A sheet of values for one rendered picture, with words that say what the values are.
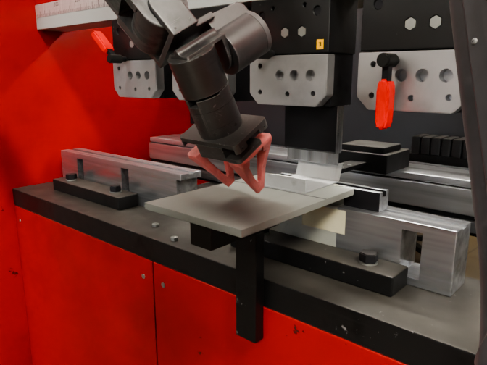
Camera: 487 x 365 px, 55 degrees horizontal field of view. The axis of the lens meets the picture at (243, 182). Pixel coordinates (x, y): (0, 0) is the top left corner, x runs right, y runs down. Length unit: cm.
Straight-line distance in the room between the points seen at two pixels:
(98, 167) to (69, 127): 26
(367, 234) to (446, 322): 17
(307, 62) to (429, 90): 19
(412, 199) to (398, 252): 27
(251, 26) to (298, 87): 19
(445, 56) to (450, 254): 26
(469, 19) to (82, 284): 105
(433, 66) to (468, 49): 42
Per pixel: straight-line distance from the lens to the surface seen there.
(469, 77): 23
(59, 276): 126
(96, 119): 150
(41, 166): 143
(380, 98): 64
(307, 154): 80
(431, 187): 96
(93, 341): 121
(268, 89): 78
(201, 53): 54
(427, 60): 66
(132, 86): 105
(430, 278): 72
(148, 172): 107
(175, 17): 55
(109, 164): 119
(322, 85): 72
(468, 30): 23
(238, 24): 59
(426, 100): 65
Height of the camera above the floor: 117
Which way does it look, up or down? 13 degrees down
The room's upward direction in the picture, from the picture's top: straight up
